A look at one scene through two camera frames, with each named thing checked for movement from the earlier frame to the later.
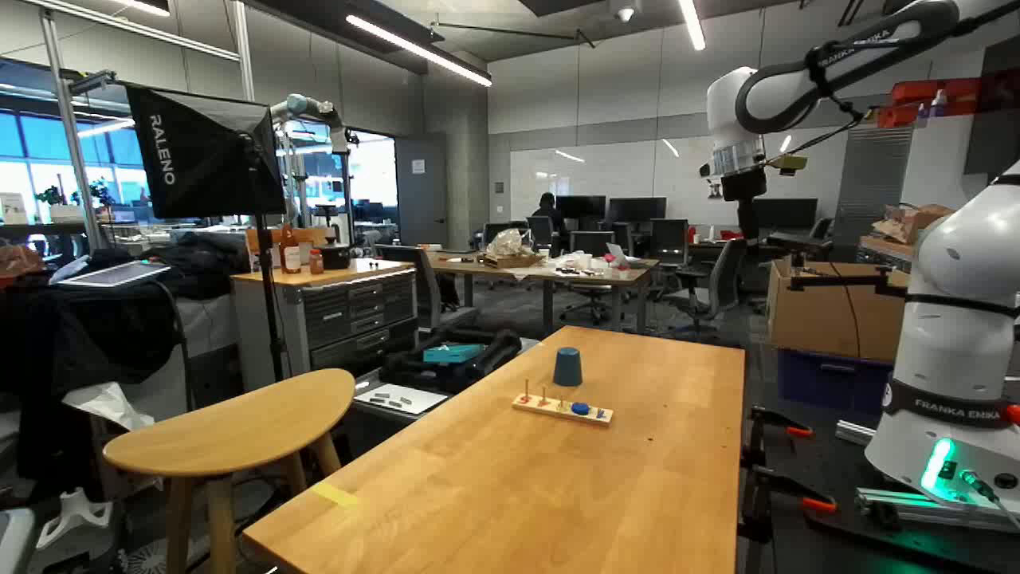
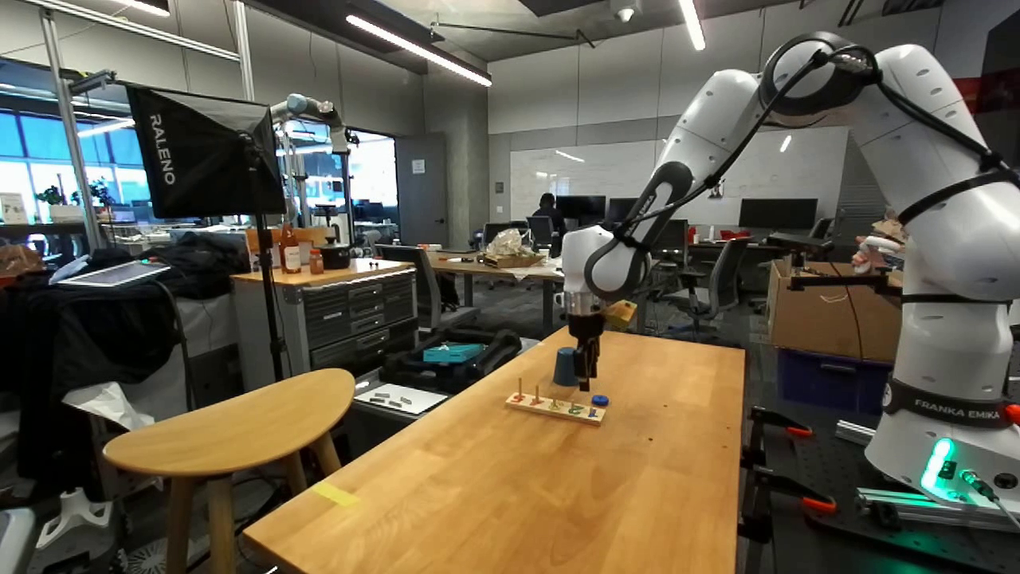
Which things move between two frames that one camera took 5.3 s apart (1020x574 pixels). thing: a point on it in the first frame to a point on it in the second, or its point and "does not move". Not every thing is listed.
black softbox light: [204, 153] does not move
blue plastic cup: [569, 369] does not move
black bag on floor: [438, 360] does not move
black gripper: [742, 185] to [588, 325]
